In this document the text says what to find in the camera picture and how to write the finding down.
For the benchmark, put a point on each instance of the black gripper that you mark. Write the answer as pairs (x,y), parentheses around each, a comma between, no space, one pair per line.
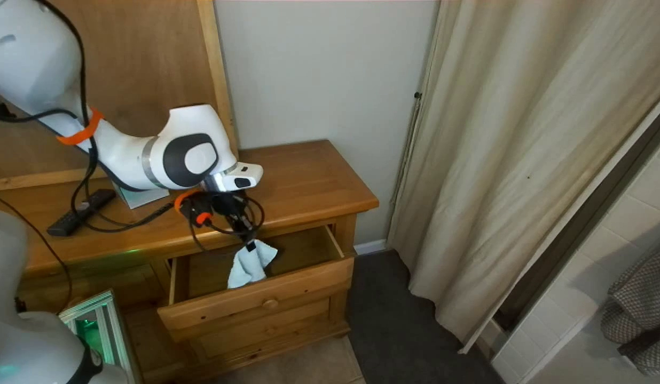
(226,212)

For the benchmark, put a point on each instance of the white tissue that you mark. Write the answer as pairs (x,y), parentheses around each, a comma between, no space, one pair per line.
(246,268)

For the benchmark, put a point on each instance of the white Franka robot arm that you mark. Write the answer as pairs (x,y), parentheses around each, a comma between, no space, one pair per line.
(31,50)

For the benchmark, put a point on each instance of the metal robot base stand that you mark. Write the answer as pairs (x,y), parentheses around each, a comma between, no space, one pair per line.
(102,333)

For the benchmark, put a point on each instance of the open wooden drawer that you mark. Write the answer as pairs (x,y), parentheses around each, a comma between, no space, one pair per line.
(273,295)

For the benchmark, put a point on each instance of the wooden dresser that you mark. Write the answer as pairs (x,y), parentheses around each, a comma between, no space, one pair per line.
(300,182)

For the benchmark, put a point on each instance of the closed wooden drawer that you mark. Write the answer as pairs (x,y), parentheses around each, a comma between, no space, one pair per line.
(273,328)

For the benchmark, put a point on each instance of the black bar-shaped device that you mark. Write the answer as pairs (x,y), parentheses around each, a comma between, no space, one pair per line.
(79,212)

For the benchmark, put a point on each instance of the large plywood board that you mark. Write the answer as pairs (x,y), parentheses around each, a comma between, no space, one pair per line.
(165,55)

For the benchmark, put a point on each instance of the cream curtain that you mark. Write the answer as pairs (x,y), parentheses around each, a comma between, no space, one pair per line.
(529,156)

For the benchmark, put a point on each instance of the grey hanging towel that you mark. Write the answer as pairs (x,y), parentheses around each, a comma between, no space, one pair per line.
(646,312)

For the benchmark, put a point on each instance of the orange black wrist camera mount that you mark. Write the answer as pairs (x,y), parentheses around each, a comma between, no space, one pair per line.
(184,200)

